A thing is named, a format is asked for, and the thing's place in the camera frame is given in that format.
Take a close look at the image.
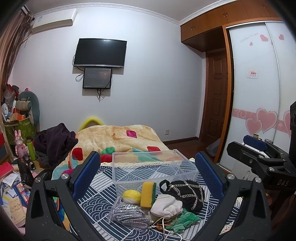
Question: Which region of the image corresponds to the large black wall television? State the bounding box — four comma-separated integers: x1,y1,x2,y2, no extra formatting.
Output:
73,38,127,68

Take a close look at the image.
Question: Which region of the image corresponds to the yellow green sponge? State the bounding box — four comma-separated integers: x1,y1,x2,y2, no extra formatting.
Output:
140,182,156,208

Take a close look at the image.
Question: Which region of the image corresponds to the black pouch with silver chain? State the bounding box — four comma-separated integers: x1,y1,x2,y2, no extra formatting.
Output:
159,180,205,213

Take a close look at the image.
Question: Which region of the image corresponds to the pink rabbit figure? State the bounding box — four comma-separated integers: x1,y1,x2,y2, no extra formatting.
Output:
15,130,28,161

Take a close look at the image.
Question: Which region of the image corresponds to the green knitted cloth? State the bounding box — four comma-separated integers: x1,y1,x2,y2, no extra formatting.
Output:
165,209,201,233

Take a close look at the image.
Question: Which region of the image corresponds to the white wall socket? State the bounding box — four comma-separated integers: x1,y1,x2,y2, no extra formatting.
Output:
164,129,170,135

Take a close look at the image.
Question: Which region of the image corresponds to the white wardrobe with hearts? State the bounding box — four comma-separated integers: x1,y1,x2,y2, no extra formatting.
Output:
218,21,296,173

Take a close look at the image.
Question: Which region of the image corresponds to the green bottle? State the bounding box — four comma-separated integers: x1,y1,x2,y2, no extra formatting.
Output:
26,136,36,161

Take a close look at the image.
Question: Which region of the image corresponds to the yellow curved cushion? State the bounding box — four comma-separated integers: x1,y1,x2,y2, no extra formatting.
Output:
78,117,104,132

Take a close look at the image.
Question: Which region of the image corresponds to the white sock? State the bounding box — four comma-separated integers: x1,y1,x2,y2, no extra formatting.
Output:
151,194,183,219

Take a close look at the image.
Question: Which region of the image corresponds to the colourful fleece blanket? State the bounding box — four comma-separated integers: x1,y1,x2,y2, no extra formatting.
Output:
52,125,169,180

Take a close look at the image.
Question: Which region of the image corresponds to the dark purple clothing pile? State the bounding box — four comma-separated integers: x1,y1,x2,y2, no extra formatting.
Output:
33,123,78,169

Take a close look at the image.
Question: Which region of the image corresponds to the clear plastic storage box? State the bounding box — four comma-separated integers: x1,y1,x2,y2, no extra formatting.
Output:
112,149,199,198

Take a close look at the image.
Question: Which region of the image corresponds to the white cable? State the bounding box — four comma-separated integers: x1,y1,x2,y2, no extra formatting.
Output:
151,216,183,241

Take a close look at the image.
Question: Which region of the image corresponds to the yellow fuzzy ball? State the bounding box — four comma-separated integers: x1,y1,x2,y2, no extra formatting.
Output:
122,190,141,205

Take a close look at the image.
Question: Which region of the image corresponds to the grey plush toy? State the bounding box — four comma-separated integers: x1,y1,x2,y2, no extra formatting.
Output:
16,91,40,126

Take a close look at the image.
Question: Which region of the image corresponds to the blue white patterned tablecloth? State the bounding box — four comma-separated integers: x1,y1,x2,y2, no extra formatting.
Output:
67,159,243,241

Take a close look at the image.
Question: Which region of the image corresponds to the small black wall monitor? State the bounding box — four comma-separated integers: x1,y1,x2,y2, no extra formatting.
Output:
83,67,112,89

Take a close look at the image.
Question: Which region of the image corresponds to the wooden door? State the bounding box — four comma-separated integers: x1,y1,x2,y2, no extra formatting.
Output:
200,50,228,144

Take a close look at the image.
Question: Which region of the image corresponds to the green storage box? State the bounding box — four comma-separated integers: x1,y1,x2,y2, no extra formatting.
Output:
4,118,37,145

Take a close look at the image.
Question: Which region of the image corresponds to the red box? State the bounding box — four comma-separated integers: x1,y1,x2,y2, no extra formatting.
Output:
0,162,14,179

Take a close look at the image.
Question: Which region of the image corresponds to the wooden upper cabinet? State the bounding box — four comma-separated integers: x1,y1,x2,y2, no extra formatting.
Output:
181,0,279,52

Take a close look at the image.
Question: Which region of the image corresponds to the white air conditioner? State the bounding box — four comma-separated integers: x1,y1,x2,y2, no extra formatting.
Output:
32,9,77,34

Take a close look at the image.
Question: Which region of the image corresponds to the striped brown curtain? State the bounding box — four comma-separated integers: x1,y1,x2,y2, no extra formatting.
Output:
0,5,35,121

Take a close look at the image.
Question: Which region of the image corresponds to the silver scrubber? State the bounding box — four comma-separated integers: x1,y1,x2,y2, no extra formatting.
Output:
107,198,152,230

